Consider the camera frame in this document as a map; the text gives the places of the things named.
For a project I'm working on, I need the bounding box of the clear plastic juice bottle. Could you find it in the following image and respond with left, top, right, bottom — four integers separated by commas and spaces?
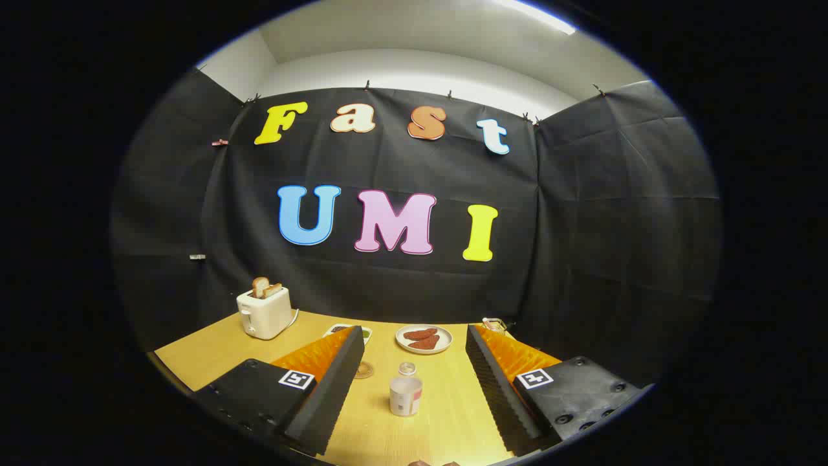
389, 362, 424, 417

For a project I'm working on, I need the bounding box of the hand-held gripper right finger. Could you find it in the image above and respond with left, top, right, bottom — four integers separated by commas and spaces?
466, 324, 648, 457

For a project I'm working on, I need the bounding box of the white divided snack dish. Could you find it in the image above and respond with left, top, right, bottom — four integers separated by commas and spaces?
323, 324, 373, 346

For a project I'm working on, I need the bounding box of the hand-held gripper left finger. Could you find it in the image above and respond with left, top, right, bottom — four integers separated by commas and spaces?
194, 326, 366, 457

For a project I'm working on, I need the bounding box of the wooden table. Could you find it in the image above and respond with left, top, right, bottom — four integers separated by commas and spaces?
154, 309, 563, 466

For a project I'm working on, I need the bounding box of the black backdrop cloth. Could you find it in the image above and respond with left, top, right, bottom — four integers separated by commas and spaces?
110, 65, 722, 389

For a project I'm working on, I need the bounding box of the white toaster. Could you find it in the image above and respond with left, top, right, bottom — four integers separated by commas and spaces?
236, 285, 293, 340

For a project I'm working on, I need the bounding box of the white round plate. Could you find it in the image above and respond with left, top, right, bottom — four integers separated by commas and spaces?
395, 324, 453, 355

